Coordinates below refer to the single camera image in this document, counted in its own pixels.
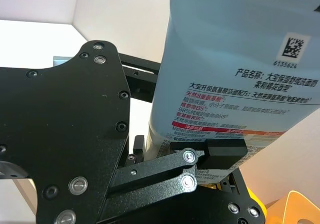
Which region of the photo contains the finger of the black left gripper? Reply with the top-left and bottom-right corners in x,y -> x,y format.
119,53 -> 162,103
106,138 -> 249,198

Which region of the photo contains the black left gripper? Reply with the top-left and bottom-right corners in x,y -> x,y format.
0,40 -> 131,224

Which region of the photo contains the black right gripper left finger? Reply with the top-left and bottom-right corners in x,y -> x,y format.
126,134 -> 146,168

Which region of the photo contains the blue and white cosmetic tube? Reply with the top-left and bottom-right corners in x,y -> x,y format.
52,55 -> 76,67
144,0 -> 320,186

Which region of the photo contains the tall yellow basket with handles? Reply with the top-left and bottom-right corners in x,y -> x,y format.
264,189 -> 320,224

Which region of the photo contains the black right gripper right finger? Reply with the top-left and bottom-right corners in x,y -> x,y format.
217,168 -> 251,197

